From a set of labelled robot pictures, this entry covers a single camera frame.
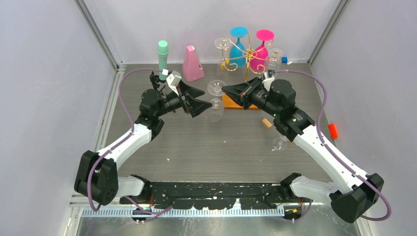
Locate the gold wire wine glass rack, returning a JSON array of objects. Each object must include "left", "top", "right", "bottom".
[{"left": 221, "top": 30, "right": 284, "bottom": 111}]

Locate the black mini tripod stand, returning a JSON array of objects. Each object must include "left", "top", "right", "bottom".
[{"left": 149, "top": 71, "right": 165, "bottom": 98}]

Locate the wooden rectangular block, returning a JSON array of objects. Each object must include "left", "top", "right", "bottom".
[{"left": 261, "top": 118, "right": 273, "bottom": 129}]

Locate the pink metronome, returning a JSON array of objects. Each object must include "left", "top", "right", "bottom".
[{"left": 182, "top": 45, "right": 205, "bottom": 82}]

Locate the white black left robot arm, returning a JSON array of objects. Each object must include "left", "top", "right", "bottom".
[{"left": 74, "top": 81, "right": 212, "bottom": 206}]

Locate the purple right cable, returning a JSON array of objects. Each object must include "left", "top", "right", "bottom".
[{"left": 267, "top": 69, "right": 392, "bottom": 223}]

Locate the black base bar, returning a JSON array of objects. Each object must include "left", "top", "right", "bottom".
[{"left": 137, "top": 182, "right": 302, "bottom": 210}]

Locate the clear flute glass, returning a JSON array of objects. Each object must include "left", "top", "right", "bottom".
[{"left": 214, "top": 37, "right": 232, "bottom": 82}]

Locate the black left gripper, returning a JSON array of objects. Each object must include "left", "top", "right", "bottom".
[{"left": 155, "top": 80, "right": 211, "bottom": 118}]

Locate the blue wine glass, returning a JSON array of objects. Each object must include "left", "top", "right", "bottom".
[{"left": 229, "top": 26, "right": 248, "bottom": 67}]

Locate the clear ribbed tumbler glass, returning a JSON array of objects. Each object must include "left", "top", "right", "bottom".
[{"left": 265, "top": 47, "right": 283, "bottom": 71}]

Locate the clear wine glass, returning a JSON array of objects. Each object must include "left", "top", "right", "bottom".
[
  {"left": 271, "top": 136, "right": 288, "bottom": 151},
  {"left": 207, "top": 80, "right": 226, "bottom": 122}
]

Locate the pink wine glass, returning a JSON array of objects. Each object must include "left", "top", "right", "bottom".
[{"left": 250, "top": 29, "right": 275, "bottom": 72}]

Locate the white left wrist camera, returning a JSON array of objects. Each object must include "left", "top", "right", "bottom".
[{"left": 161, "top": 69, "right": 181, "bottom": 95}]

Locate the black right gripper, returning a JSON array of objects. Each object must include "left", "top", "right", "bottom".
[{"left": 222, "top": 77, "right": 280, "bottom": 118}]

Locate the mint green microphone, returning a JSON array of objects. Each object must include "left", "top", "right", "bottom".
[{"left": 157, "top": 40, "right": 169, "bottom": 80}]

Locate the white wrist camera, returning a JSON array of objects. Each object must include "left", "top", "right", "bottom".
[
  {"left": 161, "top": 69, "right": 181, "bottom": 95},
  {"left": 262, "top": 72, "right": 275, "bottom": 91}
]

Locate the red block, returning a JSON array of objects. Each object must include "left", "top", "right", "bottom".
[{"left": 328, "top": 123, "right": 339, "bottom": 140}]

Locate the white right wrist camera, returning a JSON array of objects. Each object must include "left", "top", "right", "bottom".
[{"left": 262, "top": 72, "right": 275, "bottom": 91}]

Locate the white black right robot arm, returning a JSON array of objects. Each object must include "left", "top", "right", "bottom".
[{"left": 222, "top": 78, "right": 384, "bottom": 223}]

